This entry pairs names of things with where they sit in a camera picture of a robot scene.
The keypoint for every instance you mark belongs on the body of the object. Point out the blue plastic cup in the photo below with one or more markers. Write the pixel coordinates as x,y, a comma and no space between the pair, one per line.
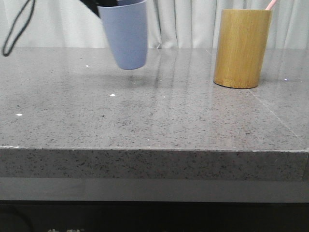
125,26

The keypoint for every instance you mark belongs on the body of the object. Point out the bamboo cylindrical holder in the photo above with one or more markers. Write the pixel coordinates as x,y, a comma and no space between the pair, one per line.
241,47

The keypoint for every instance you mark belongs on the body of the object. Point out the pale green curtain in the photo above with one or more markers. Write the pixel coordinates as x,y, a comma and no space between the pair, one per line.
171,24

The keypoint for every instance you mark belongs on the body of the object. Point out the pink chopstick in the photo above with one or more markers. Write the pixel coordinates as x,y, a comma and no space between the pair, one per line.
271,5

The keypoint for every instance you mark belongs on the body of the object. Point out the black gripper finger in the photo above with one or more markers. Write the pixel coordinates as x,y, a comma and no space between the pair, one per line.
93,5

